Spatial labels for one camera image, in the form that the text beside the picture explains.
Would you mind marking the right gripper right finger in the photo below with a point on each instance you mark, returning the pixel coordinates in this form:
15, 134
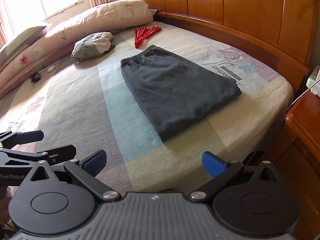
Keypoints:
222, 173

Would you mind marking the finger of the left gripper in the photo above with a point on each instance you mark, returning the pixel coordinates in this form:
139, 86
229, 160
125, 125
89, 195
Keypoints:
10, 139
53, 156

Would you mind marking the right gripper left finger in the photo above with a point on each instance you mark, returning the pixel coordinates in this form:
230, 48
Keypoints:
83, 173

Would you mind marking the dark grey sweatpants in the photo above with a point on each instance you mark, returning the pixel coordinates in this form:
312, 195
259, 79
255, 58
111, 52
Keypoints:
173, 92

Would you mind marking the person's left hand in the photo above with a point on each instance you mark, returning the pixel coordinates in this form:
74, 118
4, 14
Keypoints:
4, 213

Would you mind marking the black hair claw clip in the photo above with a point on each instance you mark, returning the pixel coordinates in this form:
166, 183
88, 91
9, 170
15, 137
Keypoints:
35, 77

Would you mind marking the orange wooden nightstand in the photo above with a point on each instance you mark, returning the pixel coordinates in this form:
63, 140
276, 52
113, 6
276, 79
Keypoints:
295, 154

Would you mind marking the white earbud case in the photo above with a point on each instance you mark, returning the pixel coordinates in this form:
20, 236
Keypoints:
51, 69

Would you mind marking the grey floral pillow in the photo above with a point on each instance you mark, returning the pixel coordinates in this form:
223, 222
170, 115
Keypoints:
22, 41

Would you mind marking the grey bundled cloth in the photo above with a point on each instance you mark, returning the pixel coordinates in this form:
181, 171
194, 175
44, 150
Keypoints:
92, 46

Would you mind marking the white charger on nightstand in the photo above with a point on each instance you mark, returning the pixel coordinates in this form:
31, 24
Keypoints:
313, 82

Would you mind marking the pink floral folded quilt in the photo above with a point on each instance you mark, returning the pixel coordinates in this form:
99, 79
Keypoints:
104, 17

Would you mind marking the orange wooden headboard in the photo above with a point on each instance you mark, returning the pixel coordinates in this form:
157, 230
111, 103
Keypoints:
279, 33

